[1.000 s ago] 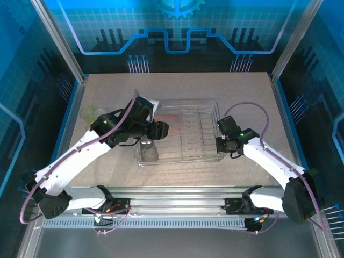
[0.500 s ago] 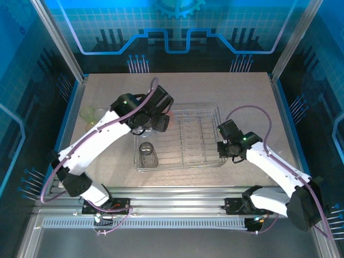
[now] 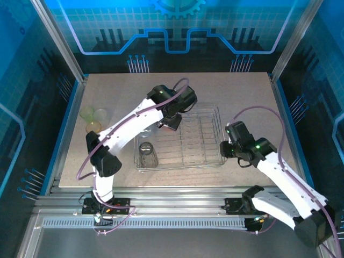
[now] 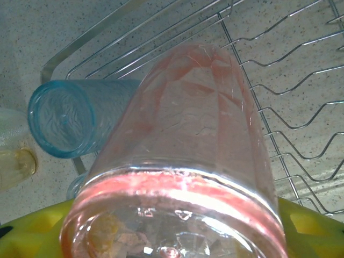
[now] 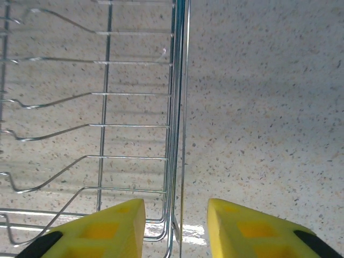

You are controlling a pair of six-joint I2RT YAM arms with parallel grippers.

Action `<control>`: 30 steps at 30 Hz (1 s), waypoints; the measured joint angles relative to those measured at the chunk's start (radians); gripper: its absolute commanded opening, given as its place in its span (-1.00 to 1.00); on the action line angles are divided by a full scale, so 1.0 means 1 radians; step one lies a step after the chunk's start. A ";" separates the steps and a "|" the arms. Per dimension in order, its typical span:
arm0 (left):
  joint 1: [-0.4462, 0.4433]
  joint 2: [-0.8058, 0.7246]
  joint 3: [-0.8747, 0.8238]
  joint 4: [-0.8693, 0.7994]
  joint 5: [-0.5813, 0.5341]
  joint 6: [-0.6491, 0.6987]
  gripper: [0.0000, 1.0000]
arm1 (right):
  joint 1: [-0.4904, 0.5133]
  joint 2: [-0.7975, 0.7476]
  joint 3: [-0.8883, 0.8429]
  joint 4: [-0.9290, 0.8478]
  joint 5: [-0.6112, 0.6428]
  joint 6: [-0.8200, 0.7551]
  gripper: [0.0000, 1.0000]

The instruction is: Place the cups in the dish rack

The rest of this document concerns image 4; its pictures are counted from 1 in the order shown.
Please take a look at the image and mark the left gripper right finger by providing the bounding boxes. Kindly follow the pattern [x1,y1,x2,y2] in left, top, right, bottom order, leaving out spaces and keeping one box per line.
[277,197,344,258]

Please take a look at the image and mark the tall pink plastic cup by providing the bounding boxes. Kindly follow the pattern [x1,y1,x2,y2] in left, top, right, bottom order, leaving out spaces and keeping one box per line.
[59,44,288,258]

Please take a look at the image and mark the small frosted clear cup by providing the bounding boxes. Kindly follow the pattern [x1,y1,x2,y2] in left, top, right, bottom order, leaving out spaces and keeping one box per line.
[0,107,30,149]

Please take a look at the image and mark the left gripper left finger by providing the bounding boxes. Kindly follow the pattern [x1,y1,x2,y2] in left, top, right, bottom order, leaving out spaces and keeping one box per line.
[0,199,78,258]

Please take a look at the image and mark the small yellow plastic cup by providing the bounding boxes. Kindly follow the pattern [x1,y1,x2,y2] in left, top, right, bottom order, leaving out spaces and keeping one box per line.
[0,147,38,192]

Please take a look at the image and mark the tall blue plastic cup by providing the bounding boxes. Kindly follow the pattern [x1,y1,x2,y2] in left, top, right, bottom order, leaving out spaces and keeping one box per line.
[27,79,143,159]

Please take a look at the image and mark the tall clear plastic cup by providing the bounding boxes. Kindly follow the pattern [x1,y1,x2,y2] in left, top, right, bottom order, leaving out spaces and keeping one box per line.
[66,171,91,201]

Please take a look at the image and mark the chrome wire dish rack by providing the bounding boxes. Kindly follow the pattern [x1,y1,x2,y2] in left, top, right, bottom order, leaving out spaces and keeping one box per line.
[40,0,344,217]

